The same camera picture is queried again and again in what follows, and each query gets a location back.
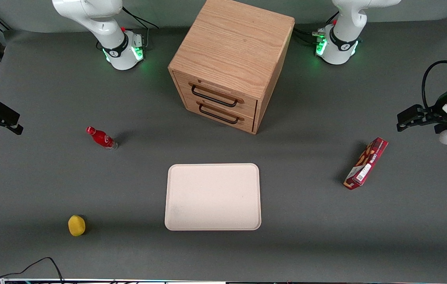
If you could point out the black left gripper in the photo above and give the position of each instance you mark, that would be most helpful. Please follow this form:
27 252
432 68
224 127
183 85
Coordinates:
437 113

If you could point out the red coke bottle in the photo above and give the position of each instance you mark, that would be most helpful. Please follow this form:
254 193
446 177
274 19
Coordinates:
101 138

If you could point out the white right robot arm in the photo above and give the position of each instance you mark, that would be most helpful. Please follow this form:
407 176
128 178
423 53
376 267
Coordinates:
101 23

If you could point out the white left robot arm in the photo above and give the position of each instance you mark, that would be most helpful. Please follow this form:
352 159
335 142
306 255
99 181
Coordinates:
341 39

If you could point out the beige plastic tray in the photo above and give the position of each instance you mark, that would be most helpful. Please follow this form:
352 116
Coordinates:
213 197

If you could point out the red snack box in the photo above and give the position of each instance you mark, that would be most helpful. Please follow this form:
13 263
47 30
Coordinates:
366 163

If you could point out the yellow lemon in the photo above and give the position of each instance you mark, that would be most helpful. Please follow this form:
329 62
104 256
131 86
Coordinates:
76 225

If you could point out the wooden drawer front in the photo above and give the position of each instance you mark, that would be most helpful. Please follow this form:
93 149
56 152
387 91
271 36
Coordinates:
247 107
247 123

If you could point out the wooden drawer cabinet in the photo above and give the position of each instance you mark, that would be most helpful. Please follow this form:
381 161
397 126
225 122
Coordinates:
231 47

